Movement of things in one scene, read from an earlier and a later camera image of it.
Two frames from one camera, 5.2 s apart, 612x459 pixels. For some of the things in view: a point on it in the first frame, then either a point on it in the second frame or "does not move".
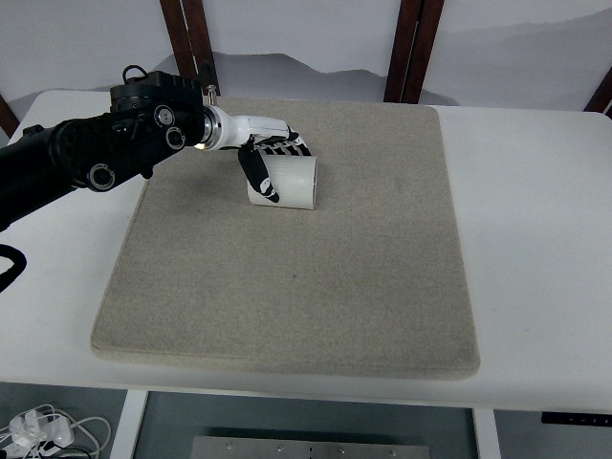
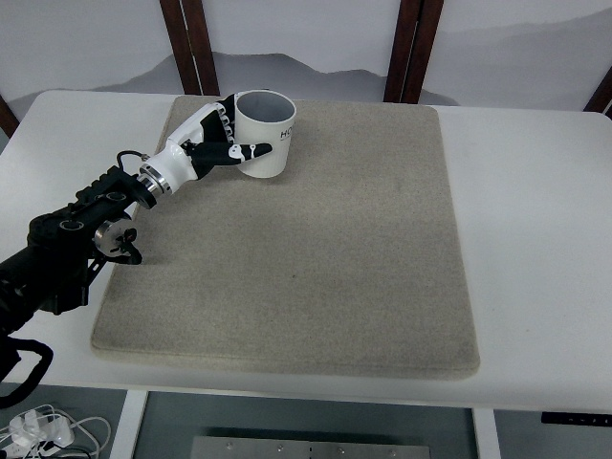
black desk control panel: x=577 y=418 does not move
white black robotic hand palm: x=221 y=130 -> x=213 y=126
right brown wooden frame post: x=416 y=27 does not move
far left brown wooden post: x=9 y=120 does not move
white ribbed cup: x=294 y=178 -> x=264 y=117
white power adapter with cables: x=38 y=426 does not move
